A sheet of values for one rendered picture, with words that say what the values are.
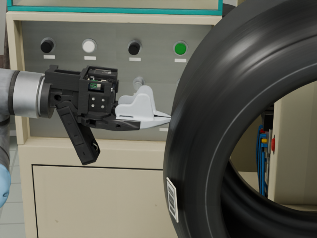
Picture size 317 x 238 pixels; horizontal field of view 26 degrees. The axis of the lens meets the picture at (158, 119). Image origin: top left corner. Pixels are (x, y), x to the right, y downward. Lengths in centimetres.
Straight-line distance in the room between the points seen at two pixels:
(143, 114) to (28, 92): 19
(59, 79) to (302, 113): 55
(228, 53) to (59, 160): 99
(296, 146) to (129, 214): 66
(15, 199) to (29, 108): 240
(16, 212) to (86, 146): 227
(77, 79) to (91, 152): 13
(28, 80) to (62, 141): 81
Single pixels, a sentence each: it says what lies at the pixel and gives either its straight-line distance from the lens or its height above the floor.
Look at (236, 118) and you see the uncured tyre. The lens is 99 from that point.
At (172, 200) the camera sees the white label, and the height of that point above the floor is 117.
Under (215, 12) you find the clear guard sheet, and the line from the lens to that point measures 174.
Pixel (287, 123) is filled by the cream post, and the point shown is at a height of 114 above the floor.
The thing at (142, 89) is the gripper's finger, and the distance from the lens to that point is 114.
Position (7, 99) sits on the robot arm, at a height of 130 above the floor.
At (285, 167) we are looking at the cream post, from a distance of 149.
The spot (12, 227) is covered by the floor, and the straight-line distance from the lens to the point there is 329.
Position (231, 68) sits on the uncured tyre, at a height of 139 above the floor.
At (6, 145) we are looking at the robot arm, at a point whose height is 122.
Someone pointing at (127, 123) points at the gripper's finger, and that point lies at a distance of 111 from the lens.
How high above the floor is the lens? 170
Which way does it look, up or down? 23 degrees down
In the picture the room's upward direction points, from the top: straight up
